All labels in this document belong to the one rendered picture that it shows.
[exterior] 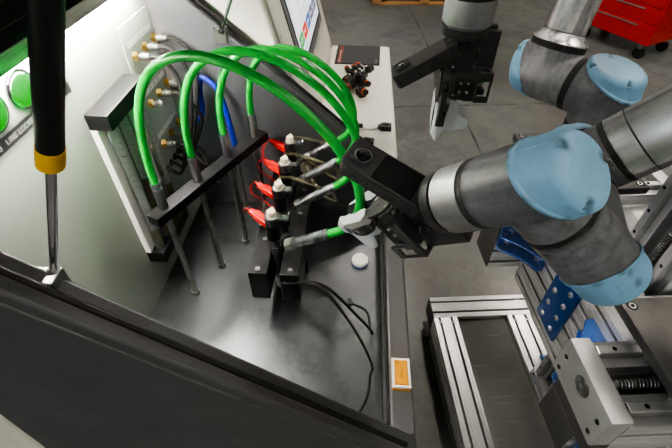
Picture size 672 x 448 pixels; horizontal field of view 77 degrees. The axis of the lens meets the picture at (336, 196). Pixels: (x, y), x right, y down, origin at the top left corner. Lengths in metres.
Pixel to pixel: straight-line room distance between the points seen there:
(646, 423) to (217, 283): 0.83
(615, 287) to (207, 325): 0.76
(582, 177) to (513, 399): 1.32
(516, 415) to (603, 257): 1.22
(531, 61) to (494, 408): 1.08
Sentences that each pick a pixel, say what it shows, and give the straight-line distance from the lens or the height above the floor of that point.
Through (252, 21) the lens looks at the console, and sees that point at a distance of 0.98.
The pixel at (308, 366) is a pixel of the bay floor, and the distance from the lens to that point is 0.90.
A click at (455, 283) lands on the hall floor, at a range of 2.11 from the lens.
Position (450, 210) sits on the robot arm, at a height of 1.35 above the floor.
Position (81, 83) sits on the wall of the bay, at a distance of 0.79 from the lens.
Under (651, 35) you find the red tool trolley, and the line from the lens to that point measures 4.70.
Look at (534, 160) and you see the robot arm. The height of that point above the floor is 1.43.
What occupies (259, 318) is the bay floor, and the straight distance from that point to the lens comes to 0.97.
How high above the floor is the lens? 1.64
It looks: 42 degrees down
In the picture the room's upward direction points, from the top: straight up
